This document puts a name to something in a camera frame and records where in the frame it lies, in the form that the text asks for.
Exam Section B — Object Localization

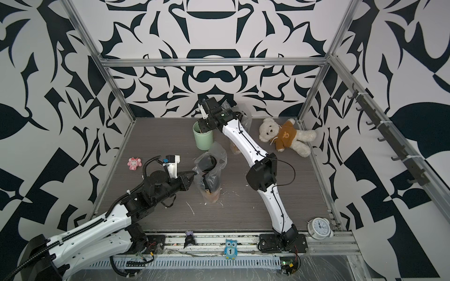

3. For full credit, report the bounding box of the red milk tea cup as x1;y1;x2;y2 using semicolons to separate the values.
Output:
199;155;218;173

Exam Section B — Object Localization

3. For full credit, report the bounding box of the blue owl figure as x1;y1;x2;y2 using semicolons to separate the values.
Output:
224;239;238;260

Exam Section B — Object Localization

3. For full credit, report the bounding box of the clear plastic carrier bag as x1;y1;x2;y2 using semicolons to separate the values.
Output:
221;100;253;132

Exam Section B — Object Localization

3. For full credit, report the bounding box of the pink plush toy figure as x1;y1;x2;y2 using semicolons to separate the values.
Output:
127;158;143;170

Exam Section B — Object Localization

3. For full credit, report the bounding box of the white teddy bear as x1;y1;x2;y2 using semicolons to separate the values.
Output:
259;118;316;158

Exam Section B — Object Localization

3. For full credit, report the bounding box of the green straw holder cup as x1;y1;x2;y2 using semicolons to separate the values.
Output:
193;121;214;151

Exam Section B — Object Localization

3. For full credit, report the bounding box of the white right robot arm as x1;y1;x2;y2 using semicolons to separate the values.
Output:
198;98;300;252

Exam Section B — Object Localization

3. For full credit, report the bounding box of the pale milk tea cup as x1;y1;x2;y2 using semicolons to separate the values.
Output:
202;176;220;203

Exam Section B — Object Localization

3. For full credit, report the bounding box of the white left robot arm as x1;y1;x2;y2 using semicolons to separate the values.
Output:
4;170;196;281

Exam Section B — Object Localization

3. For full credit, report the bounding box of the white alarm clock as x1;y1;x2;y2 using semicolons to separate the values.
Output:
307;217;334;240

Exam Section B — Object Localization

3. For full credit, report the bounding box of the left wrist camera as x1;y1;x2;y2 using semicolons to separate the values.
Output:
163;155;180;179

